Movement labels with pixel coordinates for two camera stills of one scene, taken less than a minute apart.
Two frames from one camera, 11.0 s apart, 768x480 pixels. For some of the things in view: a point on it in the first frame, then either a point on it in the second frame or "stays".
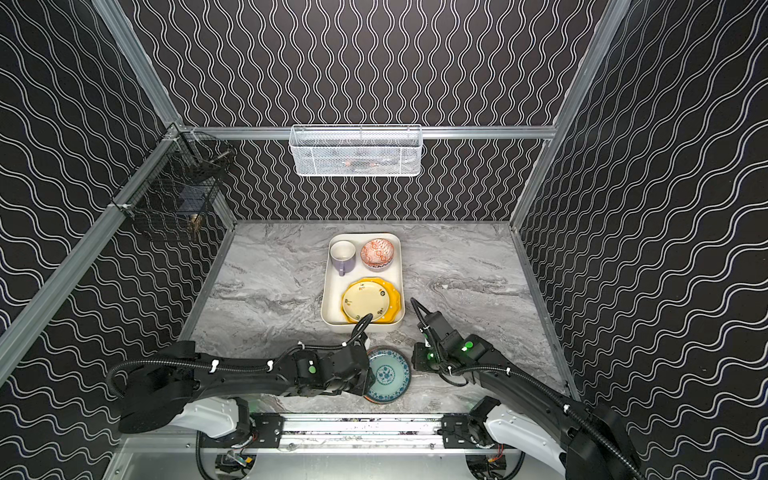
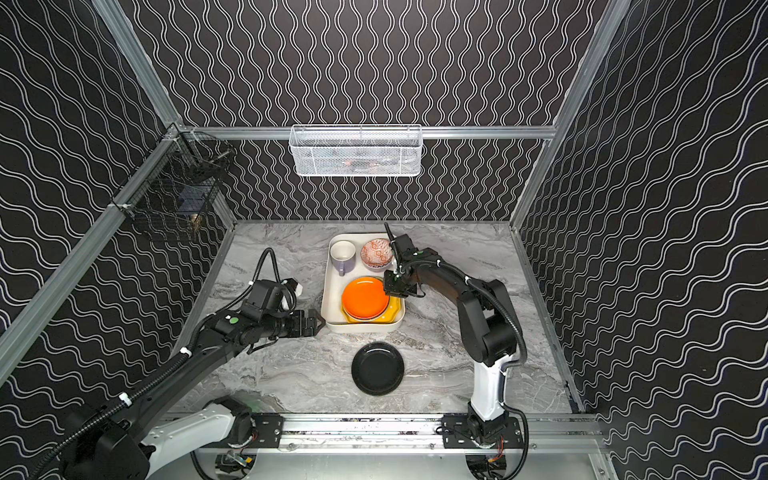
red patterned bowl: (377, 253) stays
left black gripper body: (360, 372) → (306, 323)
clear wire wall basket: (361, 150) stays
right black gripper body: (425, 357) → (399, 246)
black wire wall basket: (174, 190) stays
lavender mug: (343, 256) stays
